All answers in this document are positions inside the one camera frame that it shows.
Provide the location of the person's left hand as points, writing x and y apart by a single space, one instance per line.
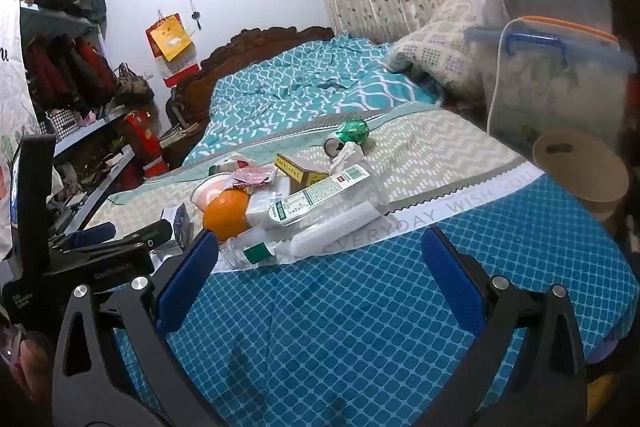
30 364

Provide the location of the large clear plastic bottle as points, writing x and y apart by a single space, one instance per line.
320 194

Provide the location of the beige round bin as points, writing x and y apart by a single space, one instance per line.
585 187

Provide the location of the yellow cardboard box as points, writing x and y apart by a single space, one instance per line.
300 169

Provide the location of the brown patterned handbag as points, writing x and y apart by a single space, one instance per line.
132 87

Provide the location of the patterned pillow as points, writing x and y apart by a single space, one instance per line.
440 47

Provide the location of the small white blue box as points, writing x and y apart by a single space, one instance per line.
180 219

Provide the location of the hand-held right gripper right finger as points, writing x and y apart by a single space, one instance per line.
452 279

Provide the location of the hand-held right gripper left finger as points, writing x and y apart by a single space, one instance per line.
185 279

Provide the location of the hanging wall ornament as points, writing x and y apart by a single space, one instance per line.
196 14

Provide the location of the purple bed sheet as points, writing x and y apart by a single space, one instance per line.
605 349

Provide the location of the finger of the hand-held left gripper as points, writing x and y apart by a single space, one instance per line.
92 235
145 234

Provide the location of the teal white patterned duvet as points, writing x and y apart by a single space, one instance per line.
300 87

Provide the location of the red yellow wall calendar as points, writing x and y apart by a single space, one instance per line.
170 37

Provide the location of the carved wooden headboard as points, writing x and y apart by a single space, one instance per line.
250 42

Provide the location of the white plastic packet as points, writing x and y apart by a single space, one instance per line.
260 207

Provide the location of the orange fruit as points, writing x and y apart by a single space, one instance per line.
225 214

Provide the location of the red snack wrapper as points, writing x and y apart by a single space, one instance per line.
250 178

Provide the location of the crushed green can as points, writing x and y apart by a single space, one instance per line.
352 132

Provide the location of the pink white plastic wrapper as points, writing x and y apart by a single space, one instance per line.
210 189

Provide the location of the small clear plastic bottle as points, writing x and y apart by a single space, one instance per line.
325 229

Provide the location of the white tissue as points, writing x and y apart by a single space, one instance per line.
345 159

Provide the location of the metal storage shelf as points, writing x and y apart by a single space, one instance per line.
85 132

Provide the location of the blue beige patterned bedspread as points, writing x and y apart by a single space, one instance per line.
375 307

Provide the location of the red gift box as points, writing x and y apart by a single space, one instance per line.
142 142

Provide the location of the white printed cloth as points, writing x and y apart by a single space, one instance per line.
12 82

